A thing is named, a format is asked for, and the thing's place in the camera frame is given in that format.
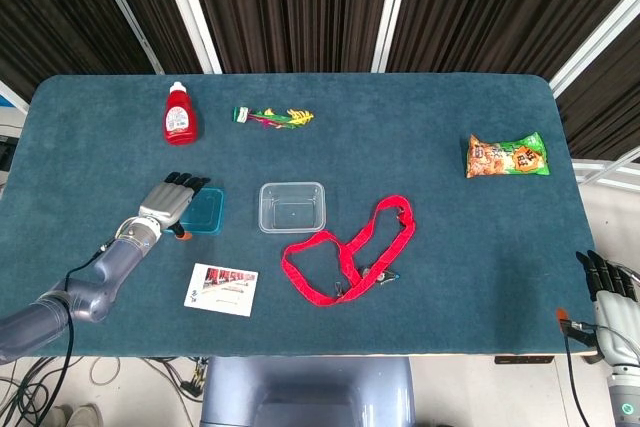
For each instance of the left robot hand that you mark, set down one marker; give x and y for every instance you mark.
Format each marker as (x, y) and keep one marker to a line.
(162, 202)

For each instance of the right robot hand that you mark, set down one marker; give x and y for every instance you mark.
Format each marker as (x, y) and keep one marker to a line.
(620, 317)

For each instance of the blue container lid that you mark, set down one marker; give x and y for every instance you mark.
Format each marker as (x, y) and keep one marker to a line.
(207, 212)

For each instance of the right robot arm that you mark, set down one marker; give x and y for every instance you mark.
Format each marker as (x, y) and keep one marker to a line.
(625, 397)

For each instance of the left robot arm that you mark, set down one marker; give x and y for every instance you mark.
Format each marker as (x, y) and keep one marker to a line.
(90, 292)

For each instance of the clear plastic container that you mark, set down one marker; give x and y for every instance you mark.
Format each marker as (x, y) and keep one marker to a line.
(292, 209)

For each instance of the red ketchup squeeze bottle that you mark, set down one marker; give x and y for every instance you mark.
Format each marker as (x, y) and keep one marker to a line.
(181, 122)

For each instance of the white card with red print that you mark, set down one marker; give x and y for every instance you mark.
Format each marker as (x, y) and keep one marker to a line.
(220, 292)

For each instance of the colourful feather toy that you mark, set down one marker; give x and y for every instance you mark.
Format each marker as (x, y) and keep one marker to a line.
(275, 118)

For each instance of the green orange snack bag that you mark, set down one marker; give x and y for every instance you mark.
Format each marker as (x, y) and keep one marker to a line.
(505, 157)

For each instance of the grey shoe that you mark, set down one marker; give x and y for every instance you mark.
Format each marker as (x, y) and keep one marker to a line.
(85, 417)
(59, 416)

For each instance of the metal clip with blue tip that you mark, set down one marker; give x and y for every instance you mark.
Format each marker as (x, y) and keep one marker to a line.
(387, 277)

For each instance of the blue-grey robot torso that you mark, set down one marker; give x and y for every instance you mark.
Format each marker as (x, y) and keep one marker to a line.
(305, 392)

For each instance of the teal carpet table mat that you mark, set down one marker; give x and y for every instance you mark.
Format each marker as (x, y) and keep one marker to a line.
(400, 122)

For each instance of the white metal frame rail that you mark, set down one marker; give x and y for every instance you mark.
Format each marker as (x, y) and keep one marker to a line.
(605, 174)

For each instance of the white frame with blue sticker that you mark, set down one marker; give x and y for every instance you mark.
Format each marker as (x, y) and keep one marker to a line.
(12, 97)

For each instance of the white frame post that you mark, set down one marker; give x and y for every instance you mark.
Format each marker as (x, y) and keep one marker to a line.
(392, 12)
(192, 12)
(595, 42)

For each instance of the thin grey frame post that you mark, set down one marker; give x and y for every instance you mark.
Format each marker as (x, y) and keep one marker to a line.
(125, 12)

